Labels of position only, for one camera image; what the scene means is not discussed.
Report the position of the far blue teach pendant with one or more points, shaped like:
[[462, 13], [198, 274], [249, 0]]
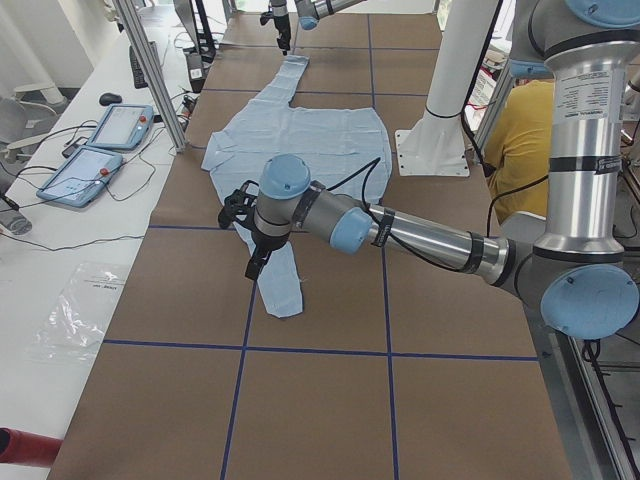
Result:
[[122, 127]]

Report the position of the near blue teach pendant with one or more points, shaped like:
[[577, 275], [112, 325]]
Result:
[[82, 177]]

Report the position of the black computer mouse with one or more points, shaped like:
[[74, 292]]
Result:
[[108, 98]]

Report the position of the black keyboard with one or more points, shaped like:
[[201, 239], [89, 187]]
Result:
[[138, 77]]

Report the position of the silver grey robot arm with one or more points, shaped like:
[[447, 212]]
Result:
[[309, 14], [572, 272]]

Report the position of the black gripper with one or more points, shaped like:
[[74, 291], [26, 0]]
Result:
[[263, 244], [281, 22]]

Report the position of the light blue button-up shirt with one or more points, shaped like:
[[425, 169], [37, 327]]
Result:
[[315, 168]]

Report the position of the blue teach pendant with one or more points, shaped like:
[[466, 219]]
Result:
[[82, 177], [122, 127]]

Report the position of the clear plastic bag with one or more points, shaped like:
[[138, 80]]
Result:
[[75, 328]]

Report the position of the black power adapter box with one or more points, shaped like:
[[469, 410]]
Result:
[[196, 71]]

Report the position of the person in yellow shirt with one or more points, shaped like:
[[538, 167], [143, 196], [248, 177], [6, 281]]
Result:
[[519, 149]]

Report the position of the brown paper table cover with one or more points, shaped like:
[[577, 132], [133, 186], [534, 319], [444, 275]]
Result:
[[394, 369]]

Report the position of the red cylinder object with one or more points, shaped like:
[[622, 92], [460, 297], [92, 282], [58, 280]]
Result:
[[28, 449]]

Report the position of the grey aluminium profile post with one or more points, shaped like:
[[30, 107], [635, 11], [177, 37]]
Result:
[[150, 65]]

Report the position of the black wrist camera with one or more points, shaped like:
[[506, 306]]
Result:
[[266, 17], [239, 207]]

